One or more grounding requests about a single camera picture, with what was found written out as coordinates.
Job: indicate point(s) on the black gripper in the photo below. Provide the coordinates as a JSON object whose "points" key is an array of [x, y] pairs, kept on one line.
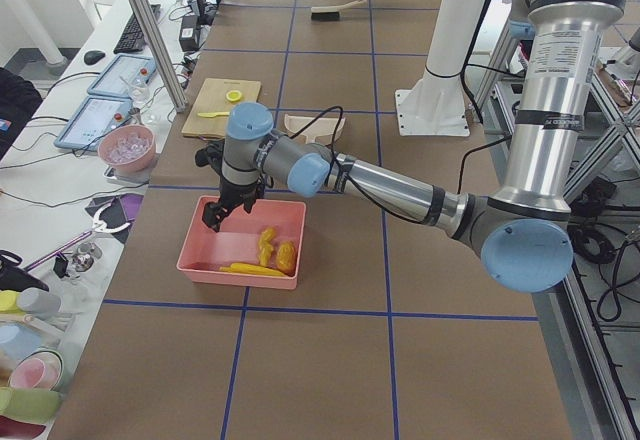
{"points": [[239, 193]]}

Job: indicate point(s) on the tan toy ginger root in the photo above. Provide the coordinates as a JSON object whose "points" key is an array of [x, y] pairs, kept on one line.
{"points": [[265, 246]]}

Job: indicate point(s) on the yellow toy corn cob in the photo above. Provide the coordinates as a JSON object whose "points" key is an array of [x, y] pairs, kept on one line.
{"points": [[251, 269]]}

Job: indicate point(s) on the brown toy potato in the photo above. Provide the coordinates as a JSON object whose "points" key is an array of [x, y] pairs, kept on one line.
{"points": [[286, 257]]}

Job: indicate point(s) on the beige plastic dustpan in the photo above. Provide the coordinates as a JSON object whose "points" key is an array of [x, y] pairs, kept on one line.
{"points": [[320, 132]]}

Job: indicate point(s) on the pink plastic bin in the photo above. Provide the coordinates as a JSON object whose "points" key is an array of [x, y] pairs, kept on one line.
{"points": [[207, 255]]}

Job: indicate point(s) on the yellow plastic knife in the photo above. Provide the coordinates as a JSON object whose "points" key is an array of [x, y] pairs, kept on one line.
{"points": [[211, 115]]}

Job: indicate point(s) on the wooden cutting board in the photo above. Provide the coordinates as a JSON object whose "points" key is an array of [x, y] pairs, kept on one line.
{"points": [[210, 98]]}

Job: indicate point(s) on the pink bowl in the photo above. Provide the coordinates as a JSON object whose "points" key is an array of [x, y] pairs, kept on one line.
{"points": [[128, 149]]}

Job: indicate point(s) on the lower teach pendant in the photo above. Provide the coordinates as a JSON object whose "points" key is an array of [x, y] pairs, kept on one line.
{"points": [[93, 120]]}

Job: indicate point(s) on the teach pendant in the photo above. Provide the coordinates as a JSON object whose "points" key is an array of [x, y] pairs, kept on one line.
{"points": [[93, 120], [122, 70]]}

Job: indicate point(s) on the upper teach pendant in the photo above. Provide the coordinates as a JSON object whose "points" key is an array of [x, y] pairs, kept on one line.
{"points": [[122, 70]]}

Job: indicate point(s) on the black power adapter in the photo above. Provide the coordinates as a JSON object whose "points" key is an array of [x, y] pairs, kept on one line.
{"points": [[189, 34]]}

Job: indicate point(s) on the black keyboard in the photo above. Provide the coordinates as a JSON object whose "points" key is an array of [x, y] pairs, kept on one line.
{"points": [[132, 38]]}

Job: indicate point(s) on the black computer mouse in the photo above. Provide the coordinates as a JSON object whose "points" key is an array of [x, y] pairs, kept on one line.
{"points": [[92, 57]]}

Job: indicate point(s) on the grey cup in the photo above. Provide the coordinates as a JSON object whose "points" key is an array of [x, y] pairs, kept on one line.
{"points": [[39, 302]]}

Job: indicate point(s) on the pink cup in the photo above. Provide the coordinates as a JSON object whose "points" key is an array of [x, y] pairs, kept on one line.
{"points": [[42, 371]]}

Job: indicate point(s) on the blue cup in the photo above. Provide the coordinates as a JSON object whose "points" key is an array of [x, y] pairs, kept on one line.
{"points": [[18, 341]]}

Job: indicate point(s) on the green cup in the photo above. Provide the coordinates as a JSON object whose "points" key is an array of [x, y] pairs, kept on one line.
{"points": [[36, 406]]}

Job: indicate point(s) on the aluminium frame post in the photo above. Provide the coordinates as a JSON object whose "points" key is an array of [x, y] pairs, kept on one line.
{"points": [[143, 13]]}

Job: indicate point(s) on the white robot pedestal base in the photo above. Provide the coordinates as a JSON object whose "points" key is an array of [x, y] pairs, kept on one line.
{"points": [[435, 105]]}

